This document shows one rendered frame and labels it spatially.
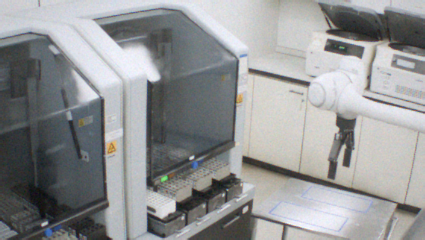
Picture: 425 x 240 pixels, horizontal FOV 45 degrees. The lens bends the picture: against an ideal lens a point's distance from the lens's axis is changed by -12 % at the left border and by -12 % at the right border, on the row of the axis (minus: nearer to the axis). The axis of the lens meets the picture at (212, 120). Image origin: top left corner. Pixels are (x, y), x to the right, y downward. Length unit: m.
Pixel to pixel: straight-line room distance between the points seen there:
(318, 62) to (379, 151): 0.86
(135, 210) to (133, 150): 0.27
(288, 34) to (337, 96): 3.53
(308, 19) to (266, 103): 0.93
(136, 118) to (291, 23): 3.21
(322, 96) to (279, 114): 2.99
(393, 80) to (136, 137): 2.46
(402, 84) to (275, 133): 1.27
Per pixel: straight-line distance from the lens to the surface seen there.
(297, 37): 5.19
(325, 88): 1.70
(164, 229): 2.38
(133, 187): 2.27
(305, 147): 4.64
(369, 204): 2.65
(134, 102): 2.15
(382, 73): 4.22
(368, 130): 4.35
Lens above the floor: 1.99
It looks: 19 degrees down
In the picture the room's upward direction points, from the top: 3 degrees clockwise
